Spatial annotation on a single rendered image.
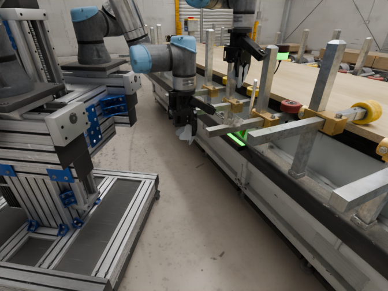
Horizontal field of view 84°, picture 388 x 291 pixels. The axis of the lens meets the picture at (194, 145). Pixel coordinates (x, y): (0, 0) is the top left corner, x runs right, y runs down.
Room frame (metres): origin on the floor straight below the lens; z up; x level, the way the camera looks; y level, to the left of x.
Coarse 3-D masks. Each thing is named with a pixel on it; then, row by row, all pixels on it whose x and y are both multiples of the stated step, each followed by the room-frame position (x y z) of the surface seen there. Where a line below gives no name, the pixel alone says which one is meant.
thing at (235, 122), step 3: (228, 120) 0.78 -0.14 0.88; (231, 120) 0.78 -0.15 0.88; (234, 120) 0.78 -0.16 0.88; (237, 120) 0.78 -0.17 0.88; (240, 120) 0.79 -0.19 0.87; (225, 123) 0.78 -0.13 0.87; (228, 123) 0.77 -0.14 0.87; (231, 123) 0.77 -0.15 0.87; (234, 123) 0.76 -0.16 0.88; (237, 123) 0.76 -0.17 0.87; (240, 123) 0.77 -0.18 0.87; (231, 126) 0.75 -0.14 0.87; (234, 126) 0.75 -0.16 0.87
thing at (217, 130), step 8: (248, 120) 0.82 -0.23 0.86; (256, 120) 0.82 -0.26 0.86; (280, 120) 0.86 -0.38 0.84; (288, 120) 0.90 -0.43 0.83; (208, 128) 0.74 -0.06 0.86; (216, 128) 0.74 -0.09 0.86; (224, 128) 0.74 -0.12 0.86; (232, 128) 0.76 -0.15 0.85; (240, 128) 0.78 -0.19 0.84; (248, 128) 0.79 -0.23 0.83; (208, 136) 0.72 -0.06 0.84
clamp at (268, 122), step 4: (252, 112) 0.90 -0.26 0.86; (256, 112) 0.88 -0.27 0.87; (256, 116) 0.87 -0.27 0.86; (260, 116) 0.85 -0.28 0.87; (264, 116) 0.83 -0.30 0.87; (268, 116) 0.83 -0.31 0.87; (264, 120) 0.82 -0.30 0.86; (268, 120) 0.80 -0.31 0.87; (272, 120) 0.80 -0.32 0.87; (276, 120) 0.81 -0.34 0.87; (264, 124) 0.82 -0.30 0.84; (268, 124) 0.80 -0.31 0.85; (272, 124) 0.80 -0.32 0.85; (276, 124) 0.81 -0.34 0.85
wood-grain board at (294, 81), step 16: (224, 64) 1.84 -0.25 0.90; (256, 64) 1.84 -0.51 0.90; (288, 64) 1.84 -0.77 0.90; (288, 80) 1.31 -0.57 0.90; (304, 80) 1.31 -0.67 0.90; (336, 80) 1.31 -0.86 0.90; (352, 80) 1.31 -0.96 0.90; (368, 80) 1.31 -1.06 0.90; (272, 96) 1.06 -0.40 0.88; (288, 96) 1.00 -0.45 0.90; (304, 96) 1.00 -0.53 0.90; (336, 96) 1.00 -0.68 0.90; (352, 96) 1.00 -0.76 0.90; (368, 96) 1.00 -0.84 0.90; (384, 96) 1.00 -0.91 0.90; (384, 112) 0.80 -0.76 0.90; (352, 128) 0.69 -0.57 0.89; (368, 128) 0.66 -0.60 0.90; (384, 128) 0.66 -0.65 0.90
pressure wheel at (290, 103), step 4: (284, 100) 0.93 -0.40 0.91; (288, 100) 0.93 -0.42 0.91; (292, 100) 0.93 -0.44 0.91; (284, 104) 0.88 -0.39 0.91; (288, 104) 0.88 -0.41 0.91; (292, 104) 0.89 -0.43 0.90; (296, 104) 0.88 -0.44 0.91; (300, 104) 0.88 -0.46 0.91; (280, 108) 0.91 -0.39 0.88; (284, 108) 0.88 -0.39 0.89; (288, 108) 0.87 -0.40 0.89; (292, 108) 0.86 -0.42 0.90; (296, 108) 0.86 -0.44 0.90; (288, 112) 0.86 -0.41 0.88; (292, 112) 0.86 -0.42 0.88; (296, 112) 0.86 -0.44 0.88
